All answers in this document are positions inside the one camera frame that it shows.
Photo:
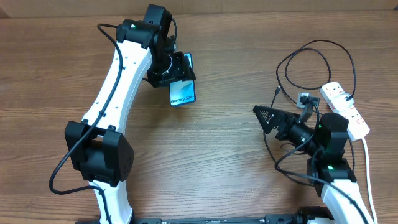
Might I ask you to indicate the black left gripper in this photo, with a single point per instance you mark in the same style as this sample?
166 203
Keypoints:
178 74

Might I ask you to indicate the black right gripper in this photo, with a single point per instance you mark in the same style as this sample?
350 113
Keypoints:
283 119

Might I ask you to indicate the blue Samsung Galaxy smartphone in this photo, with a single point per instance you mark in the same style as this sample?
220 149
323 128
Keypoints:
182 92

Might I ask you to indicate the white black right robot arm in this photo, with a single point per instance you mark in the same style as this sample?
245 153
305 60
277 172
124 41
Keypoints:
327 170

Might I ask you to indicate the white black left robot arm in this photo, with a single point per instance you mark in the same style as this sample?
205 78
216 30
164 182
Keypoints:
97 146

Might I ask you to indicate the white USB charger plug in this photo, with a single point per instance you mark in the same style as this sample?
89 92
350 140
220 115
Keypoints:
341 102

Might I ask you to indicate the white power strip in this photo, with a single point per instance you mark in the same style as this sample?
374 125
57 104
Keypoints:
357 127

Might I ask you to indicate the brown cardboard box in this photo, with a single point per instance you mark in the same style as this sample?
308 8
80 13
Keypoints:
77 8

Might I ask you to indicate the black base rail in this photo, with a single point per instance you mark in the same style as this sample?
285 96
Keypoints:
217 220

